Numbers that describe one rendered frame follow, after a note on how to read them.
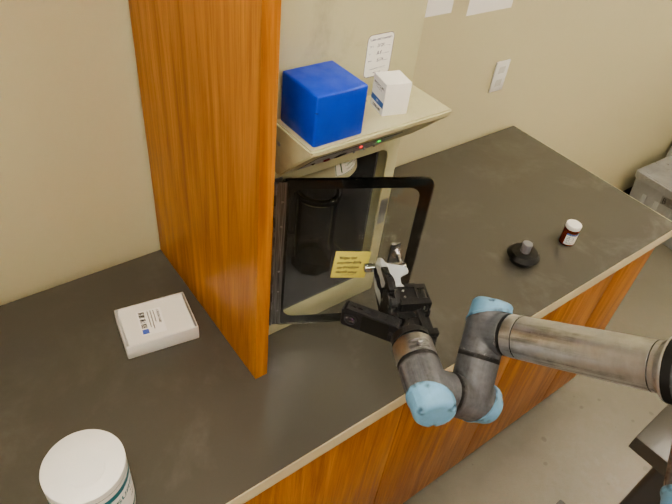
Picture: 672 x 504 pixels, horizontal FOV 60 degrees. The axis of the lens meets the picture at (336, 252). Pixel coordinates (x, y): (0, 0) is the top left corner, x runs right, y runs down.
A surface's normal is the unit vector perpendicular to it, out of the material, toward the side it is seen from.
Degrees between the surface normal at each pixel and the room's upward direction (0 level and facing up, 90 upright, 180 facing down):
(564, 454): 0
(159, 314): 0
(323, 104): 90
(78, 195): 90
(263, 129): 90
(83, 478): 0
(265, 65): 90
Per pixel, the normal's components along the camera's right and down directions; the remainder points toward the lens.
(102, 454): 0.10, -0.74
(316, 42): 0.59, 0.58
